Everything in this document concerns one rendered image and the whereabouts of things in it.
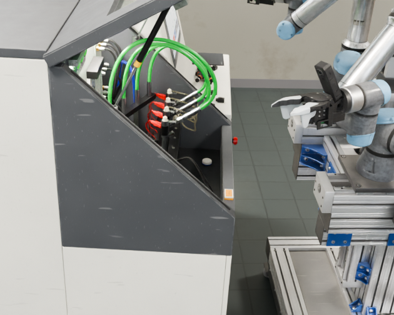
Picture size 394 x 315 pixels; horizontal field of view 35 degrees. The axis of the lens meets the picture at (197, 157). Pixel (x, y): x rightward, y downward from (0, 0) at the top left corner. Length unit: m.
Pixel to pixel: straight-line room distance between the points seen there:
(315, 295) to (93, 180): 1.32
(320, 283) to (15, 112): 1.68
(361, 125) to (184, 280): 0.84
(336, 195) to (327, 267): 0.95
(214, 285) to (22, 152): 0.80
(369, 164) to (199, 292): 0.74
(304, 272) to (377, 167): 1.00
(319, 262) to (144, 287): 1.13
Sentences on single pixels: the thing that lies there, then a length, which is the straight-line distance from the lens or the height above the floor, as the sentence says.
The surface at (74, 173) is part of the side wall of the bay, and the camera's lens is 2.03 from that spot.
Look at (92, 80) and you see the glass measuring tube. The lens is 2.27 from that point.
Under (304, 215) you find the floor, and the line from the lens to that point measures 3.80.
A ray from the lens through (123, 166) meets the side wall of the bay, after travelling 1.98.
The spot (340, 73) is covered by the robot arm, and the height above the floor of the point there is 1.21.
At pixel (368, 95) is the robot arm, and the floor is 1.45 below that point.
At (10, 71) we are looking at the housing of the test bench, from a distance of 1.91.
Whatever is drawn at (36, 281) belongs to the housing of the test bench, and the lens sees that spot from 2.34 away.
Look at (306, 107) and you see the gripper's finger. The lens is 1.64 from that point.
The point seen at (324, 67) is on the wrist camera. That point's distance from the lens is 1.68.
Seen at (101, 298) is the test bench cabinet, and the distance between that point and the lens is 2.34.
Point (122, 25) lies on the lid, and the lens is 1.77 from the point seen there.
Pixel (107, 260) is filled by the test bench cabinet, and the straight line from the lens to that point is 2.22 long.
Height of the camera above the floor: 2.16
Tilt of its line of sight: 31 degrees down
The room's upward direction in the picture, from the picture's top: 3 degrees clockwise
